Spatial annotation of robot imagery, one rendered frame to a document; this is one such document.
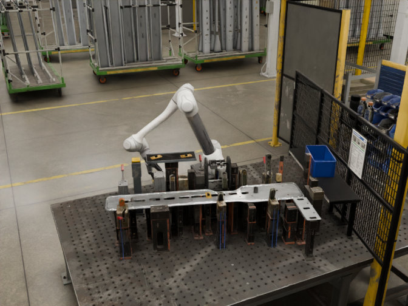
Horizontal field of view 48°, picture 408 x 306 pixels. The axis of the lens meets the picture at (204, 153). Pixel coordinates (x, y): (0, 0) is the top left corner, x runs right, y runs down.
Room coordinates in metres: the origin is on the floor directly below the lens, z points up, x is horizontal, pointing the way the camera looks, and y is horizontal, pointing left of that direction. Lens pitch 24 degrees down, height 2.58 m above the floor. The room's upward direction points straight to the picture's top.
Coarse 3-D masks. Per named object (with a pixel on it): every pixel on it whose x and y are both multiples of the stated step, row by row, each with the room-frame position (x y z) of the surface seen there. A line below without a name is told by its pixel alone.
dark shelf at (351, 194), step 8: (296, 152) 3.47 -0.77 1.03; (304, 152) 3.47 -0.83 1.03; (296, 160) 3.35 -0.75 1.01; (304, 160) 3.31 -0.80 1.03; (312, 176) 3.04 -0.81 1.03; (336, 176) 3.04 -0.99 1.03; (320, 184) 2.91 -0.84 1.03; (328, 184) 2.91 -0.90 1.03; (336, 184) 2.91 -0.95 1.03; (344, 184) 2.91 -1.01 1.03; (328, 192) 2.79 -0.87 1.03; (336, 192) 2.79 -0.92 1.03; (344, 192) 2.79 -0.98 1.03; (352, 192) 2.79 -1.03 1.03; (328, 200) 2.69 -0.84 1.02; (336, 200) 2.68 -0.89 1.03; (344, 200) 2.68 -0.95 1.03; (352, 200) 2.69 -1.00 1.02; (360, 200) 2.70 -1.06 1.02
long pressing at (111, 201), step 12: (156, 192) 2.83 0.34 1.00; (168, 192) 2.84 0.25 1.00; (180, 192) 2.84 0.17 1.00; (192, 192) 2.84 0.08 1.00; (204, 192) 2.84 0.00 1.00; (216, 192) 2.84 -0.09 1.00; (228, 192) 2.84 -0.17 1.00; (240, 192) 2.84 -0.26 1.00; (252, 192) 2.84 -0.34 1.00; (264, 192) 2.84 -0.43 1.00; (276, 192) 2.84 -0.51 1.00; (288, 192) 2.84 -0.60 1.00; (300, 192) 2.84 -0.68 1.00; (108, 204) 2.68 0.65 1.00; (132, 204) 2.68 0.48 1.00; (144, 204) 2.68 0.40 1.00; (156, 204) 2.68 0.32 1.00; (168, 204) 2.68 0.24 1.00; (180, 204) 2.69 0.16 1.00; (192, 204) 2.69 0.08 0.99
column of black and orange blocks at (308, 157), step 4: (308, 156) 3.05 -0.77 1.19; (308, 160) 3.05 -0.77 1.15; (304, 164) 3.09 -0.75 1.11; (308, 164) 3.05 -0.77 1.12; (304, 168) 3.07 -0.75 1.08; (308, 168) 3.05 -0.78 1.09; (304, 172) 3.07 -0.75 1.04; (308, 172) 3.05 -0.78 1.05; (304, 176) 3.07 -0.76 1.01; (308, 176) 3.05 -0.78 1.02; (304, 180) 3.06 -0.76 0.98; (308, 180) 3.05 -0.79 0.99; (304, 184) 3.05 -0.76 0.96
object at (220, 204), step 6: (222, 204) 2.61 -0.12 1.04; (222, 210) 2.60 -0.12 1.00; (222, 216) 2.59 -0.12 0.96; (222, 222) 2.60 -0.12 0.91; (222, 228) 2.60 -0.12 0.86; (216, 234) 2.65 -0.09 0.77; (222, 234) 2.60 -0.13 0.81; (216, 240) 2.65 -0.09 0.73; (222, 240) 2.60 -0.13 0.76; (216, 246) 2.61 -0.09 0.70; (222, 246) 2.60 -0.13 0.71
